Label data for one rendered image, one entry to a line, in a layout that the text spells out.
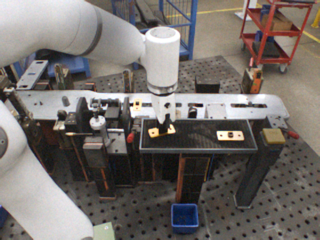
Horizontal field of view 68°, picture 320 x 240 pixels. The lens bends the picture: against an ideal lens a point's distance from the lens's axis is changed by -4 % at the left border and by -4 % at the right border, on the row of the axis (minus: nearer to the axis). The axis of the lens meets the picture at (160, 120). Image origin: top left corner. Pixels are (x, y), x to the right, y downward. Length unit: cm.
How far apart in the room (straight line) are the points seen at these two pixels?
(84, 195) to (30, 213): 74
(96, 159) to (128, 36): 59
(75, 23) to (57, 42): 4
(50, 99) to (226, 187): 96
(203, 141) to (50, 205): 49
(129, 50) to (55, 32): 16
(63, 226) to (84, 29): 39
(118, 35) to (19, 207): 36
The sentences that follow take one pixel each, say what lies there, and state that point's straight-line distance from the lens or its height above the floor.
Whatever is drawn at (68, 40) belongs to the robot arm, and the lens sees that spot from 40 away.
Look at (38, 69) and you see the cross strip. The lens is 159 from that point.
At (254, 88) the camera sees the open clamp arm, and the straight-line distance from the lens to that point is 134.
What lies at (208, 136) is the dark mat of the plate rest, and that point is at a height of 116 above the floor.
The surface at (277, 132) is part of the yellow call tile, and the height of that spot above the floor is 116.
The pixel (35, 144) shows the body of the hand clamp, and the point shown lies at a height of 94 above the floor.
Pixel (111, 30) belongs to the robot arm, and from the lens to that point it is 45.
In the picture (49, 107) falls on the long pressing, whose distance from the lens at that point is 127.
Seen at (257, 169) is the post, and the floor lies 100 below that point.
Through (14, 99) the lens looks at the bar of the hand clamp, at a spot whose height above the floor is 117.
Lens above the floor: 176
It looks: 44 degrees down
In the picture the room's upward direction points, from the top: straight up
